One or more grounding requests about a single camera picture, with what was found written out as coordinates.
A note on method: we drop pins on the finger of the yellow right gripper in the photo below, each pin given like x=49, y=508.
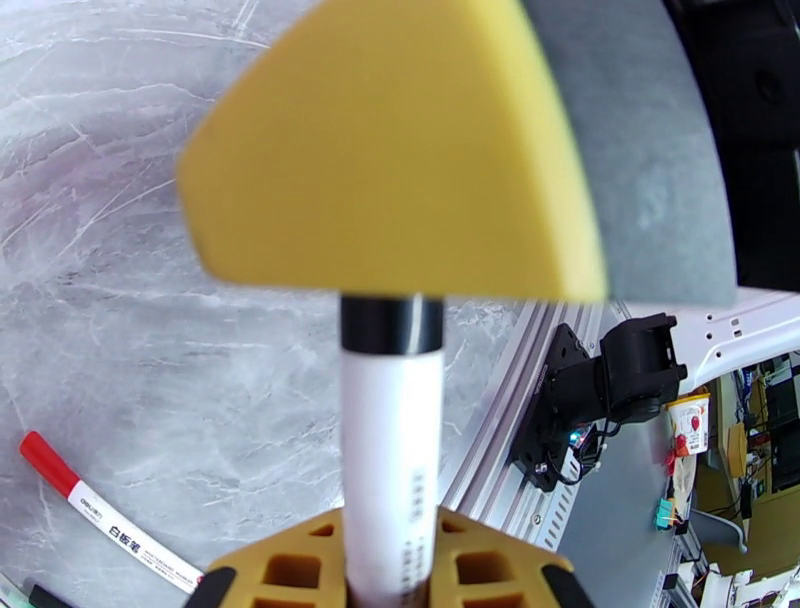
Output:
x=387, y=156

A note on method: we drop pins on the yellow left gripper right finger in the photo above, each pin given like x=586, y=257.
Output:
x=494, y=562

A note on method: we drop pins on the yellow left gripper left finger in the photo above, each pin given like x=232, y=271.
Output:
x=281, y=562

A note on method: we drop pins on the white marker with black cap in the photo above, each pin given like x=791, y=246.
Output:
x=387, y=437

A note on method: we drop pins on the white marker with red cap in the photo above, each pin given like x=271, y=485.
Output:
x=112, y=531

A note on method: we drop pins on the white pen with black ends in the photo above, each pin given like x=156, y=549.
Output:
x=47, y=597

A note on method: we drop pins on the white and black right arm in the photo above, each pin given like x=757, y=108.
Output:
x=637, y=362

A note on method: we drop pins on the small circuit board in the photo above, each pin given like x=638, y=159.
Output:
x=578, y=437

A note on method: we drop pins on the white cup with red print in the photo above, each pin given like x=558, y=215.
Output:
x=687, y=425

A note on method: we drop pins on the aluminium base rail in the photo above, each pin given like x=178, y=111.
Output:
x=494, y=387

